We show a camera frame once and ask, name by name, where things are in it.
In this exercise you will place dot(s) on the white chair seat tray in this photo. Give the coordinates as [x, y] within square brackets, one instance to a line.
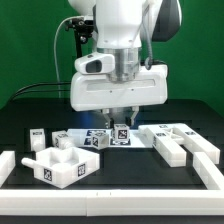
[62, 168]

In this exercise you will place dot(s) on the white tagged cube nut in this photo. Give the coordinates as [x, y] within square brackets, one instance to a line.
[121, 132]

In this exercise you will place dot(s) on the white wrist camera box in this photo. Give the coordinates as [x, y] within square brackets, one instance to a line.
[95, 63]

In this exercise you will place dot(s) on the white left fence piece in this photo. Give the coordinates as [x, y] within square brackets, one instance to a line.
[7, 164]

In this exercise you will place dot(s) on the white front fence bar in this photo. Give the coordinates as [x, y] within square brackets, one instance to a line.
[111, 202]

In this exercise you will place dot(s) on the white fiducial tag sheet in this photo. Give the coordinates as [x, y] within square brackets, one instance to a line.
[83, 139]

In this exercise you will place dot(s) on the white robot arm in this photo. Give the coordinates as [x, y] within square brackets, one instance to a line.
[113, 76]

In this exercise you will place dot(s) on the white chair back frame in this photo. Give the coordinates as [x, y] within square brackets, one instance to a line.
[169, 140]

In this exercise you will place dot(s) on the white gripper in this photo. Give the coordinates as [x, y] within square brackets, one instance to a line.
[96, 92]

